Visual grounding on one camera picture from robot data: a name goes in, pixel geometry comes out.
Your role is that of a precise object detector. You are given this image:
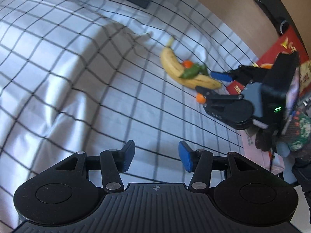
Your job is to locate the right hand in knit glove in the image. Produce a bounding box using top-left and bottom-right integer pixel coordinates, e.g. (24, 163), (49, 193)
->
(254, 65), (311, 159)

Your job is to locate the small mandarin centre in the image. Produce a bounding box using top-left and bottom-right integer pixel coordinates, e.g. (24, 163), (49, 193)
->
(196, 93), (206, 104)

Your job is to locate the small mandarin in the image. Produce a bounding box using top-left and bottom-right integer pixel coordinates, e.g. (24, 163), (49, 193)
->
(196, 93), (206, 104)
(182, 60), (194, 68)

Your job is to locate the curved banana with leaf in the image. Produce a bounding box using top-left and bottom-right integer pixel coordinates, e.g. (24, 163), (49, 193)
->
(160, 37), (222, 90)

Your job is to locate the small mandarin behind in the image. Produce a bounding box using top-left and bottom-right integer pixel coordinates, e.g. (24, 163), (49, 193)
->
(182, 60), (194, 68)

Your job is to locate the red orange gift box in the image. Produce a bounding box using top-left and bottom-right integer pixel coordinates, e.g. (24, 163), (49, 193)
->
(225, 24), (311, 96)

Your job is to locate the pink cardboard box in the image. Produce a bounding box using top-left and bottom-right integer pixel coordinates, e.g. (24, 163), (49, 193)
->
(240, 129), (286, 175)

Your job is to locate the white black grid tablecloth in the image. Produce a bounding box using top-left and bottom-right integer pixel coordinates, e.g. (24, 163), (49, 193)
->
(1, 0), (256, 232)

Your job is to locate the black wall rail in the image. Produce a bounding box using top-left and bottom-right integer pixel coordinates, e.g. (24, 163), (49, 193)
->
(254, 0), (310, 54)

